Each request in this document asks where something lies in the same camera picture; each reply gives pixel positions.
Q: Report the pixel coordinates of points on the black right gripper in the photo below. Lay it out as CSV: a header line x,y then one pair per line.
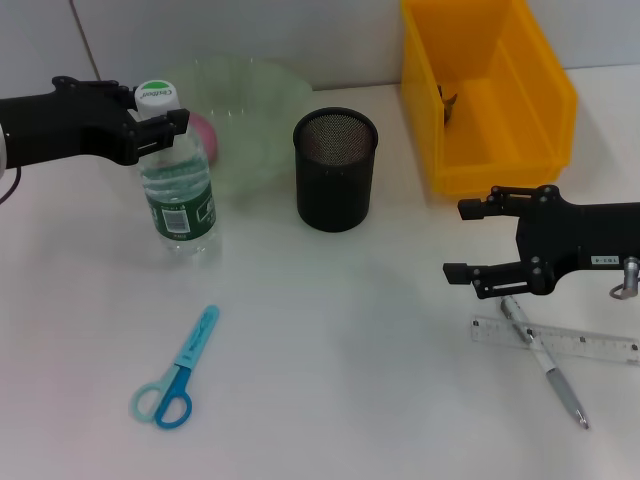
x,y
575,240

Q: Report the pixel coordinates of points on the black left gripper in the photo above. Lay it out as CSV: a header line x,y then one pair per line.
x,y
65,125

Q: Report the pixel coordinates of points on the pink peach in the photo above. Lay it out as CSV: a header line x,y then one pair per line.
x,y
207,137

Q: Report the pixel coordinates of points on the clear water bottle green label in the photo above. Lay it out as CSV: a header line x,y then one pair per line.
x,y
180,200

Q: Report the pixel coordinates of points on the translucent green plastic fruit plate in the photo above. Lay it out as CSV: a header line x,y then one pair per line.
x,y
250,135

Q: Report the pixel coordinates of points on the black mesh pen holder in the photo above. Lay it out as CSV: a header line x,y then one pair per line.
x,y
335,190

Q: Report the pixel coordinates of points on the clear plastic ruler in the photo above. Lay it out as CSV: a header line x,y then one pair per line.
x,y
590,345

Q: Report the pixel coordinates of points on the silver white pen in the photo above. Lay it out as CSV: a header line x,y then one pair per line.
x,y
560,382

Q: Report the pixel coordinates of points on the blue scissors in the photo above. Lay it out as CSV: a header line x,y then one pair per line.
x,y
172,407

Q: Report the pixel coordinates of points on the yellow plastic bin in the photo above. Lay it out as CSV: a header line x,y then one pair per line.
x,y
500,140

